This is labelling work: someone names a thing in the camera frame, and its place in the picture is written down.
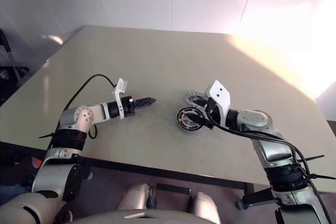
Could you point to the silver left robot leg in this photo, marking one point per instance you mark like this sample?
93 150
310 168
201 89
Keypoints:
134 197

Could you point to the silver finned rotor disc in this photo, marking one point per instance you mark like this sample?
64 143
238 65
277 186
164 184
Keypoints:
189 95

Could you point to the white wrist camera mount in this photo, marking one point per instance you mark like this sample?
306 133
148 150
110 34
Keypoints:
121 86
220 94

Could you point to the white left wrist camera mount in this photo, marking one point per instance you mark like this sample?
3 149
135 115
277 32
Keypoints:
121 86

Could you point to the silver right robot leg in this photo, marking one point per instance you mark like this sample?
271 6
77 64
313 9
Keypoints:
204 205

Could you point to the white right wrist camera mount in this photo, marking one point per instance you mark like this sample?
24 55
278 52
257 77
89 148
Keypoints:
220 94

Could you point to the black tripod stand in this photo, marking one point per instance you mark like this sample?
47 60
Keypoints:
11 72

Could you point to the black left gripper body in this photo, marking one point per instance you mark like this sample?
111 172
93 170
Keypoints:
129 108

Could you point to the black table frame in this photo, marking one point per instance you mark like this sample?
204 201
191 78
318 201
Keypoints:
157 169

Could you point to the silver robot leg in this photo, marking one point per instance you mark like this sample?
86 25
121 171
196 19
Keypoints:
204 205
134 197

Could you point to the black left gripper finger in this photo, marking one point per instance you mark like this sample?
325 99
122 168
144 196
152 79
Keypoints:
143 106
145 100

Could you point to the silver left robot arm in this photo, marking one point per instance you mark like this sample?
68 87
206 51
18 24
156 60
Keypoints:
86 115

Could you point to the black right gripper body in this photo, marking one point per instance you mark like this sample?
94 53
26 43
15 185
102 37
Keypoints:
213 115

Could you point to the black disc part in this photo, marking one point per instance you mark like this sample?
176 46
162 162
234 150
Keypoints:
181 115

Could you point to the small red object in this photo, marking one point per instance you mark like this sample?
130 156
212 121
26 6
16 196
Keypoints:
36 162

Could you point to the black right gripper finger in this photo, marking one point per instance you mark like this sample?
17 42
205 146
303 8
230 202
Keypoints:
198 119
200 102

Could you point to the grey table caster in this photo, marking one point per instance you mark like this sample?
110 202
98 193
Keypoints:
89 175
242 204

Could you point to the grey robot torso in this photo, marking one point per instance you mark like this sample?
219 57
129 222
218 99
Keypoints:
118 218

